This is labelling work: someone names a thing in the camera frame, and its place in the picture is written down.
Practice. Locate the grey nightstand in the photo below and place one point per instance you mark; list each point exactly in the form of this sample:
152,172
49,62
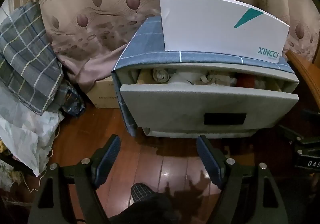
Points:
212,66

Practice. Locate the plaid slipper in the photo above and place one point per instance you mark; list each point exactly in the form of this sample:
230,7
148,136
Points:
141,192

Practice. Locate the grey lower drawer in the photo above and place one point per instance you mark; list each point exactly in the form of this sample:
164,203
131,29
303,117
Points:
200,134

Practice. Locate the grey plaid quilt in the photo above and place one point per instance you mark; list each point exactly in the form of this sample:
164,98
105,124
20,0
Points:
25,51

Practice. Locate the brown wooden furniture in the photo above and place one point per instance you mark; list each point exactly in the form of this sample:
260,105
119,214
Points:
307,71

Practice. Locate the yellowish cloth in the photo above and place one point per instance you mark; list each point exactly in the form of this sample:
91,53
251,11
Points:
5,176

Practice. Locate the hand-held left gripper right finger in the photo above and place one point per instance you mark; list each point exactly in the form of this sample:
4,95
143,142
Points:
208,159

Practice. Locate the dark blue packet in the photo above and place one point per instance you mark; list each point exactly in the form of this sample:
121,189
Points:
73,104

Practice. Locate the person's leg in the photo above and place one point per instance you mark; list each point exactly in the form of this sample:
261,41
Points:
150,211

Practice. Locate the white plastic bag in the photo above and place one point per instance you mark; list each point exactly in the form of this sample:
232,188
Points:
22,136

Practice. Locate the white underwear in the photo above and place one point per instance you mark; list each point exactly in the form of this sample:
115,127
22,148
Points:
182,78

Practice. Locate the red underwear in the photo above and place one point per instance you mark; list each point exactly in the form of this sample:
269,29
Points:
246,81

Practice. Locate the white cardboard box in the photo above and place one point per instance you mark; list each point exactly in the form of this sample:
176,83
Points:
212,26

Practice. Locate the blue checked cover cloth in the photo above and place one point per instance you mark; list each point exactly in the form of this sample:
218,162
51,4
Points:
150,44

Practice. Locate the brown cardboard box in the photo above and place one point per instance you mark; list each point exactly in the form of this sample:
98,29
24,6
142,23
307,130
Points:
105,94

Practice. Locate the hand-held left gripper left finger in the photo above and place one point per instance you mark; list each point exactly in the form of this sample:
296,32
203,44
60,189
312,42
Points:
110,156

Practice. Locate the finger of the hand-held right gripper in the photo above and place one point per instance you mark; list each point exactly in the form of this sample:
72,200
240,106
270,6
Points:
303,139

